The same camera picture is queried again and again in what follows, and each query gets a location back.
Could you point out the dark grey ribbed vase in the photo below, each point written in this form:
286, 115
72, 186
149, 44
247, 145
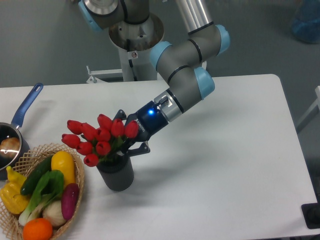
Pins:
119, 175

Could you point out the yellow bell pepper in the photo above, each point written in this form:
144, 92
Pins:
11, 195

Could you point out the red tulip bouquet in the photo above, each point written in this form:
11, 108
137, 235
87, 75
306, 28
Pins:
100, 145

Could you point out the black device at table edge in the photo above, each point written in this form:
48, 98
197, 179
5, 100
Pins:
311, 214

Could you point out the orange tangerine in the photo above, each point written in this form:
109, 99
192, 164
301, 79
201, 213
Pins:
38, 229

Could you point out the blue plastic bag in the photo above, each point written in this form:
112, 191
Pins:
306, 22

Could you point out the blue handled saucepan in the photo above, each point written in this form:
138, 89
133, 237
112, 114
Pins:
12, 129

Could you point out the white furniture leg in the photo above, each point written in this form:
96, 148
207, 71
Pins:
310, 113

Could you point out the brown bread roll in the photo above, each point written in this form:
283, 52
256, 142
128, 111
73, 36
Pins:
9, 147

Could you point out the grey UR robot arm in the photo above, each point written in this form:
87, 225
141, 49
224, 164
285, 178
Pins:
132, 26

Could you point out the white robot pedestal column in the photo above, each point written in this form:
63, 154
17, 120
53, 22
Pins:
136, 65

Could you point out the white garlic bulb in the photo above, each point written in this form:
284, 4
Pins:
53, 213

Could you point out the white metal base frame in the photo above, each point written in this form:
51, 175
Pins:
159, 72

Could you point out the green bok choy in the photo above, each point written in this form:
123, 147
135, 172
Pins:
49, 187

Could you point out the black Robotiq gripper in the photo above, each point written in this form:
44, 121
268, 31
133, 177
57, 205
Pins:
149, 119

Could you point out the green cucumber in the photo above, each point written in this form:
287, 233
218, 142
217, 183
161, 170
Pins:
32, 180

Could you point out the purple sweet potato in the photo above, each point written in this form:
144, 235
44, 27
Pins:
69, 200

